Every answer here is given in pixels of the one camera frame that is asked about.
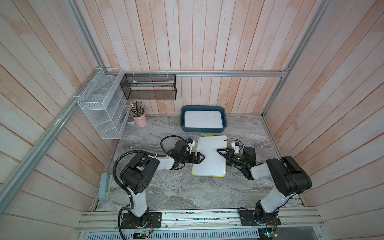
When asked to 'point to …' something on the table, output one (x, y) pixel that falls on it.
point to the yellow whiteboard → (214, 164)
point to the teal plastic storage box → (192, 108)
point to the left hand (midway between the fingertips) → (199, 159)
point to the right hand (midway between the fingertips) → (217, 152)
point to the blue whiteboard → (203, 119)
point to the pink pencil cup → (139, 116)
